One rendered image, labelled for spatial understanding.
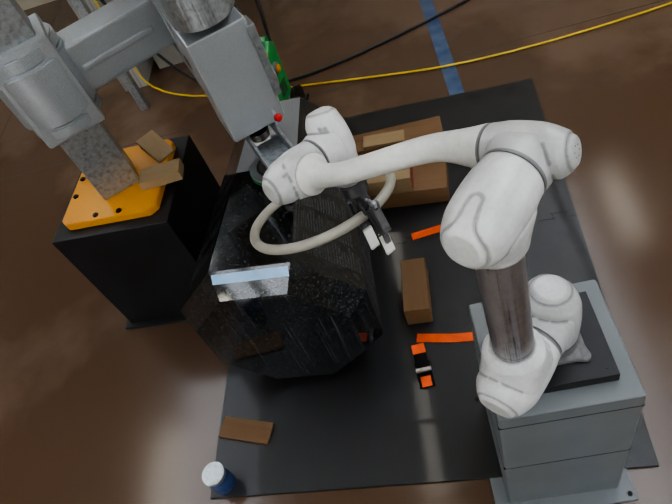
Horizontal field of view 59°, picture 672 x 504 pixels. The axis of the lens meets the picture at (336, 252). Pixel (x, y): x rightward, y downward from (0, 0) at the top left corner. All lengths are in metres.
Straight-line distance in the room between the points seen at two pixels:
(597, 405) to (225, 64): 1.56
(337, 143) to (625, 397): 1.03
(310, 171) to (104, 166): 1.64
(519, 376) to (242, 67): 1.36
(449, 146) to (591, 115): 2.53
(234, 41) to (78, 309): 2.21
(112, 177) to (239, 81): 0.99
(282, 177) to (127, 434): 2.04
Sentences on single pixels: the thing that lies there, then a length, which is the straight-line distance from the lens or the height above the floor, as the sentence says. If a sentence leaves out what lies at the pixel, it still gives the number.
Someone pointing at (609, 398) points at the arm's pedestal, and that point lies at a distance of 1.81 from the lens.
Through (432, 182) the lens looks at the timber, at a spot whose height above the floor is 0.13.
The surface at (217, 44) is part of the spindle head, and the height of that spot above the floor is 1.50.
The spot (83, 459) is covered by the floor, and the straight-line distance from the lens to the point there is 3.27.
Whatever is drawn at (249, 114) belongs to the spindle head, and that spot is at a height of 1.21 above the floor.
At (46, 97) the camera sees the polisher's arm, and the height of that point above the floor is 1.37.
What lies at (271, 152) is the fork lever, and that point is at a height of 1.07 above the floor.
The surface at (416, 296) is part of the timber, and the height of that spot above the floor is 0.14.
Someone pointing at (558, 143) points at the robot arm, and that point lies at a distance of 1.14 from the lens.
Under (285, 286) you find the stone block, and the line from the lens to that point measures 2.22.
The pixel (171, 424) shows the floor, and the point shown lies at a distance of 3.08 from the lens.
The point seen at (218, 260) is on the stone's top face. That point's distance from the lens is 2.34.
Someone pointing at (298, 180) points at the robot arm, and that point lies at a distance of 1.40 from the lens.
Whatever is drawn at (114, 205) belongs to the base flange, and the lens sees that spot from 2.94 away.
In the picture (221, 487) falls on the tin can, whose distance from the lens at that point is 2.73.
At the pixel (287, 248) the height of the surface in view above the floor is 1.25.
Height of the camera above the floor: 2.44
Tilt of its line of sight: 49 degrees down
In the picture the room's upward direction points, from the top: 23 degrees counter-clockwise
